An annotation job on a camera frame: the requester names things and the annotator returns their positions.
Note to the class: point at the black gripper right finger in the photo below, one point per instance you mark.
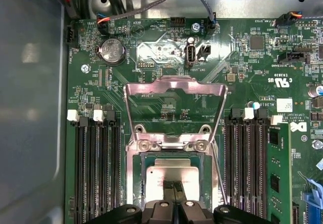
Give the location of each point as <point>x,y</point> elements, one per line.
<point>191,214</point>

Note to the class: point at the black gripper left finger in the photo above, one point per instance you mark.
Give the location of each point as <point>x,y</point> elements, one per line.
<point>161,214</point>

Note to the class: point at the silver CPU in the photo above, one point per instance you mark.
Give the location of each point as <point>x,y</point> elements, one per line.
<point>156,183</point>

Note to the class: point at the CPU socket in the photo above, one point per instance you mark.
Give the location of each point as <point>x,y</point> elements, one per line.
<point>133,173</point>

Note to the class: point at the blue expansion slot latch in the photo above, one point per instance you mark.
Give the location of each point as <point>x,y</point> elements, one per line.
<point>314,201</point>

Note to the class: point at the green RAM stick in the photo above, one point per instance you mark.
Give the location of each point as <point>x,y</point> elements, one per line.
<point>278,158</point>

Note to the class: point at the cylindrical metal capacitor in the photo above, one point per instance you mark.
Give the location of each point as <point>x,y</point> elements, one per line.
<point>316,91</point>
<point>255,105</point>

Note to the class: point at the green motherboard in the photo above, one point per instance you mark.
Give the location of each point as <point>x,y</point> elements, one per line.
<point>217,57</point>

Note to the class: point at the internal USB port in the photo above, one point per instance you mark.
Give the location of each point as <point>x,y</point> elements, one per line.
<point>190,55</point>

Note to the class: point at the silver motherboard screw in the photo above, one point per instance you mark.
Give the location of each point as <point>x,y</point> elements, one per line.
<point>195,27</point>
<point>85,68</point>

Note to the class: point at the coin cell battery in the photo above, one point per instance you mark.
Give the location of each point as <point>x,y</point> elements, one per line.
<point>112,52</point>

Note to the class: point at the black PC case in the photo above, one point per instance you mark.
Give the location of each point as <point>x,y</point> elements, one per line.
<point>30,82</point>

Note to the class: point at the black fan connector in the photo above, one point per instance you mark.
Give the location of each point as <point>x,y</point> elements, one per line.
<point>103,28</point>
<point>282,21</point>

